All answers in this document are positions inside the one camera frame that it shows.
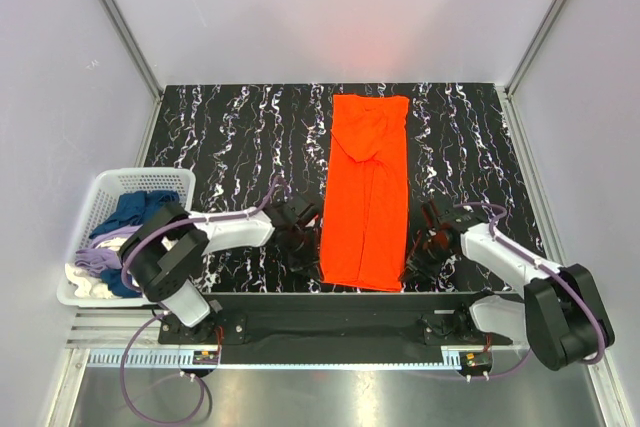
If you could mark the left aluminium frame post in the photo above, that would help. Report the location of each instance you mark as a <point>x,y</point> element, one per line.
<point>132,47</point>

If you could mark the right aluminium frame post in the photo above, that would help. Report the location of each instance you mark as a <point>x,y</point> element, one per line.
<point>549,20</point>

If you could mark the white slotted cable duct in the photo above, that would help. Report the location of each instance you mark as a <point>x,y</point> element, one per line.
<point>438,359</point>

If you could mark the aluminium frame post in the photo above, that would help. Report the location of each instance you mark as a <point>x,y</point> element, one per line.
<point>549,20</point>
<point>132,47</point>

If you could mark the navy blue t shirt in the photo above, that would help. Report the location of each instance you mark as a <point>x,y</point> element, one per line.
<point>134,209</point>

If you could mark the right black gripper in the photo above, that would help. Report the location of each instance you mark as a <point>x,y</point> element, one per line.
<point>423,253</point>

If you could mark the white t shirt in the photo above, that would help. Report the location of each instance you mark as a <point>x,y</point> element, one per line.
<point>105,287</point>

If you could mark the left orange connector box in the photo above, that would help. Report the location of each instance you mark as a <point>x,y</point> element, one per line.
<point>206,357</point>

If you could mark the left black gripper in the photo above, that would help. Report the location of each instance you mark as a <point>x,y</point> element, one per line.
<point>304,245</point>

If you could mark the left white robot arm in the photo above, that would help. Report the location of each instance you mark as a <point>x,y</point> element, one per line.
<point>162,254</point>

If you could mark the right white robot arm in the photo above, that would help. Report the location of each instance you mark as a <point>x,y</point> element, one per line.
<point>559,314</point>

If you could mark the lavender t shirt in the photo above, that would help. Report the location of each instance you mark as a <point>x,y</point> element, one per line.
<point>102,252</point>

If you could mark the white plastic laundry basket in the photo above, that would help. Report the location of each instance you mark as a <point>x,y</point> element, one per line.
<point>101,201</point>

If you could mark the orange t shirt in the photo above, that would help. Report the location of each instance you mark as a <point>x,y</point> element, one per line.
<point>365,222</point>

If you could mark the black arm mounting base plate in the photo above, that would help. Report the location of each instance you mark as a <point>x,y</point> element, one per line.
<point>236,319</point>

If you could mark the right orange connector box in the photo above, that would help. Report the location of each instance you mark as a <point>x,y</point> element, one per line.
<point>479,359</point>

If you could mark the orange connector box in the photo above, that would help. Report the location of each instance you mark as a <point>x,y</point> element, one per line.
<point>206,357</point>
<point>479,359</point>

